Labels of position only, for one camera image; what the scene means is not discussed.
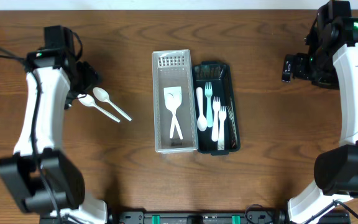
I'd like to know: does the white plastic spoon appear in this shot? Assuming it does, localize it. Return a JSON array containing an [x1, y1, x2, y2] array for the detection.
[[196, 87, 208, 131], [164, 93, 184, 141], [78, 95, 121, 123], [93, 87, 132, 121], [169, 90, 183, 139]]

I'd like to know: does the white plastic fork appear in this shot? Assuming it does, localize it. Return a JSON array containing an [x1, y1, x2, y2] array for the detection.
[[211, 96, 221, 142], [218, 106, 227, 151]]

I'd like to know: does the white plastic utensil handle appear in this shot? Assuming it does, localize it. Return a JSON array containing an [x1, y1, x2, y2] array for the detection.
[[204, 82, 213, 128]]

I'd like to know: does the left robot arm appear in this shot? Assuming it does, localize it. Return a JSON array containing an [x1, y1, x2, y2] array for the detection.
[[0, 48, 108, 223]]

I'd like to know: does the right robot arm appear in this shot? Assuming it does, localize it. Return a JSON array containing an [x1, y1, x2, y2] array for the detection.
[[282, 13, 358, 223]]

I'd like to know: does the dark green plastic basket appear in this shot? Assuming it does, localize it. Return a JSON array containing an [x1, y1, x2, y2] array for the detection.
[[193, 61, 241, 156]]

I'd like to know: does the clear plastic basket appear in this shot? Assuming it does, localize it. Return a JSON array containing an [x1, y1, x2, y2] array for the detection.
[[152, 49, 198, 154]]

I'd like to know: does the black rail with clamps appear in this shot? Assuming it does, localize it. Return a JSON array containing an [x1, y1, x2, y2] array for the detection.
[[108, 205, 291, 224]]

